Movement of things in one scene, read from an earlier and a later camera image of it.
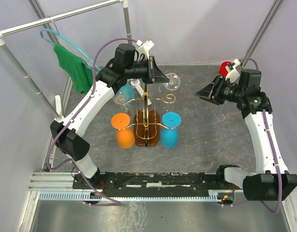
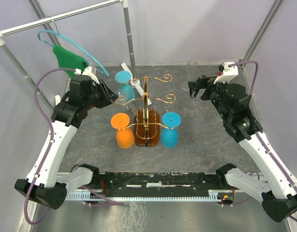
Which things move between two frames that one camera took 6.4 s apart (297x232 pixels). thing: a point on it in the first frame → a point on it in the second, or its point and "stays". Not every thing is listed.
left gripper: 155,75 → 111,95
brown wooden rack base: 147,128 stays
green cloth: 81,75 stays
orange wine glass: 125,137 stays
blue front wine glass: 170,133 stays
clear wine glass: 174,82 → 192,73
